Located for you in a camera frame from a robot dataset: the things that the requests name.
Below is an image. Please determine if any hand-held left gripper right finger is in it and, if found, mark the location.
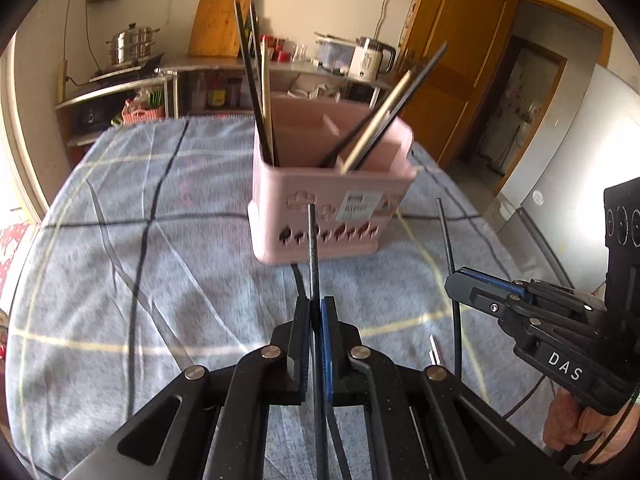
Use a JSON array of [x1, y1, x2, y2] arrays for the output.
[[321, 295, 576, 480]]

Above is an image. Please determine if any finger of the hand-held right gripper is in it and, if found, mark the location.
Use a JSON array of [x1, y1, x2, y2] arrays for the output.
[[444, 272, 601, 357], [457, 267, 608, 313]]

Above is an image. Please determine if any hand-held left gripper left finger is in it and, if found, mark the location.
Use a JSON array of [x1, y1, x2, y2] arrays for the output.
[[62, 296, 315, 480]]

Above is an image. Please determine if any pink plastic basket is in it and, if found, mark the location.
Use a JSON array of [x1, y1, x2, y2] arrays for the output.
[[247, 95, 418, 266]]

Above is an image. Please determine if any light wooden chopstick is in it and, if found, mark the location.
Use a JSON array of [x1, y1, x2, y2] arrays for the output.
[[341, 71, 413, 175], [260, 47, 275, 162]]

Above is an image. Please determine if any person's right hand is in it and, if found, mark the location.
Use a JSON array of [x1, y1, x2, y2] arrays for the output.
[[544, 392, 640, 463]]

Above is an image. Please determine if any white refrigerator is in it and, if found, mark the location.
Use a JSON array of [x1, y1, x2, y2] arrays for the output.
[[495, 62, 640, 281]]

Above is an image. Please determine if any blue checked bedsheet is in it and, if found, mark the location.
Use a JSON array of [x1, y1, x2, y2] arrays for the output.
[[5, 115, 573, 480]]

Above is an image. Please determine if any wooden door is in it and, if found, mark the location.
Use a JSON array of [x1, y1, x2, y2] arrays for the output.
[[397, 0, 518, 163]]

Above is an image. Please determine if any white electric kettle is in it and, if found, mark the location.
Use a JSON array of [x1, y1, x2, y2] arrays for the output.
[[346, 36, 399, 82]]

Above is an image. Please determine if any red label bottle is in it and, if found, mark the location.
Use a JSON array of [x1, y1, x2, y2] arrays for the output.
[[206, 72, 226, 110]]

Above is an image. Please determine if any white plastic jug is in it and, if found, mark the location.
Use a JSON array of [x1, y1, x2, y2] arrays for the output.
[[189, 72, 207, 111]]

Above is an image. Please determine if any white counter table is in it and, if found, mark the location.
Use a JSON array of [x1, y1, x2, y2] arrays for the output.
[[154, 55, 396, 111]]

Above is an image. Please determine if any small pink basket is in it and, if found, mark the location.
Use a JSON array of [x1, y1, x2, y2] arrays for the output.
[[121, 95, 167, 127]]

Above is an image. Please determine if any clear plastic container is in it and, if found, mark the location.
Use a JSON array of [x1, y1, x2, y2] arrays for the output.
[[314, 31, 358, 75]]

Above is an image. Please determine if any red patterned cloth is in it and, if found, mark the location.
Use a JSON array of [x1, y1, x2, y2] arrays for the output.
[[0, 222, 33, 356]]

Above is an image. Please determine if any cooker shelf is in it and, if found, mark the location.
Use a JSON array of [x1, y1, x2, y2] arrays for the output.
[[54, 76, 176, 148]]

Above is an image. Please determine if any black induction cooker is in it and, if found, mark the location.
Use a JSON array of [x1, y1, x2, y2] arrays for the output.
[[89, 52, 167, 82]]

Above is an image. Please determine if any wooden cutting board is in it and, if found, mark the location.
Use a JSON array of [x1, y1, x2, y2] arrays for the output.
[[187, 0, 254, 58]]

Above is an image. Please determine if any steel steamer pot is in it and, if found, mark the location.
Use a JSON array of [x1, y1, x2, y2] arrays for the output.
[[104, 22, 162, 67]]

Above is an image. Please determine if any window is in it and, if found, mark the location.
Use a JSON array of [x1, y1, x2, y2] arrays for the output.
[[0, 35, 51, 226]]

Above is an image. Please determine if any black cable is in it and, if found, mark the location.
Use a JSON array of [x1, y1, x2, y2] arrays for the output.
[[501, 372, 640, 468]]

